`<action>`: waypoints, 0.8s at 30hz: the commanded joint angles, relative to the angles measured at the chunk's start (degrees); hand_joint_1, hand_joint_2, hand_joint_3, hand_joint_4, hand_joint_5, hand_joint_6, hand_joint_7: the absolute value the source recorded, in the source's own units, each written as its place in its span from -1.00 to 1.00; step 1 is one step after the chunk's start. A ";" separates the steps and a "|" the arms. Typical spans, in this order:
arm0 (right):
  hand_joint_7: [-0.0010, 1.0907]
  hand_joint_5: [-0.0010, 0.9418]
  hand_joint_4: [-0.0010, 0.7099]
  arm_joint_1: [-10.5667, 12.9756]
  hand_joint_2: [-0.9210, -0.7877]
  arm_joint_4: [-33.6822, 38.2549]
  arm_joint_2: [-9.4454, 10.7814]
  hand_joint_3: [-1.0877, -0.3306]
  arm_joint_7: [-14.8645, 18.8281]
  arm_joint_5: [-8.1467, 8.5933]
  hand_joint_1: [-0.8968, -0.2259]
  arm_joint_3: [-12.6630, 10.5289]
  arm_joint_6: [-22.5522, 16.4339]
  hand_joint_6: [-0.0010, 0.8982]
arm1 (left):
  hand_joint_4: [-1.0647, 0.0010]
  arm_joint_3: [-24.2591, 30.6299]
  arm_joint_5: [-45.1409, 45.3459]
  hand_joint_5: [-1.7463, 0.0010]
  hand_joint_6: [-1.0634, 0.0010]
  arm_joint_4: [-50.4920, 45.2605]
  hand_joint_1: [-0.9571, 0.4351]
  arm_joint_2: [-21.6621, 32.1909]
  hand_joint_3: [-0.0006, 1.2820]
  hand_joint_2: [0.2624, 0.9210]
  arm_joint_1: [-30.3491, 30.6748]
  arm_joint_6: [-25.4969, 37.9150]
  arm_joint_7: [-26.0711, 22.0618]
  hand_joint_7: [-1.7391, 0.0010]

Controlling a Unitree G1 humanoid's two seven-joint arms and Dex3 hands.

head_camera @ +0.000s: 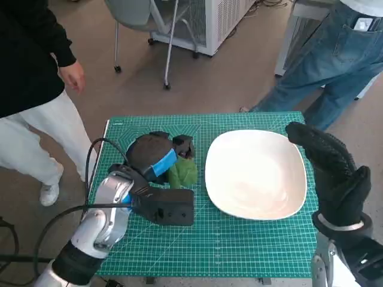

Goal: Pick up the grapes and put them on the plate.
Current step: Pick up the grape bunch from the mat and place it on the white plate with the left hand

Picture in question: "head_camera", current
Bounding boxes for white mesh cage unit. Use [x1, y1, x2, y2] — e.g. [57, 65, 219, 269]
[149, 0, 258, 59]

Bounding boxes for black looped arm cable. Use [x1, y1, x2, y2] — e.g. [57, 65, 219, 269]
[85, 137, 132, 207]

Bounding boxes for person in black top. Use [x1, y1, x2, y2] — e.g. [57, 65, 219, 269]
[0, 0, 99, 207]

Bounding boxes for grey office chair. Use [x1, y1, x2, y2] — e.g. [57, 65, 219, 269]
[103, 0, 207, 90]

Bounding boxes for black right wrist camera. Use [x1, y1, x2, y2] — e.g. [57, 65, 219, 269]
[338, 236, 383, 287]

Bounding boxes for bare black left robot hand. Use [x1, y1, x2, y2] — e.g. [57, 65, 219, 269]
[124, 130, 197, 185]

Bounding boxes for person in blue jeans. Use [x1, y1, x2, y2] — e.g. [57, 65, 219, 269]
[239, 0, 383, 132]

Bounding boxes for white square plate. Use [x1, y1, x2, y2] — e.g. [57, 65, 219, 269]
[205, 130, 308, 221]

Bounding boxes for red toy grapes with leaf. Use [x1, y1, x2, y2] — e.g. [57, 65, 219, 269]
[166, 148, 199, 190]

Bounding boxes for green cutting mat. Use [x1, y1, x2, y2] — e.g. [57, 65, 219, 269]
[95, 112, 318, 277]

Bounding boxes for phone in jeans pocket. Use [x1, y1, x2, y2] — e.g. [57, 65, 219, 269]
[354, 16, 381, 32]

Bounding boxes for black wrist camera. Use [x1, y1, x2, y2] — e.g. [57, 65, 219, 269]
[133, 188, 196, 227]
[338, 236, 383, 287]

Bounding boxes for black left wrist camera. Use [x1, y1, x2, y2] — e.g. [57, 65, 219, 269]
[133, 188, 196, 227]

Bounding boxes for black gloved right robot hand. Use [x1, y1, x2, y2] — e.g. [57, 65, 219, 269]
[284, 121, 372, 231]

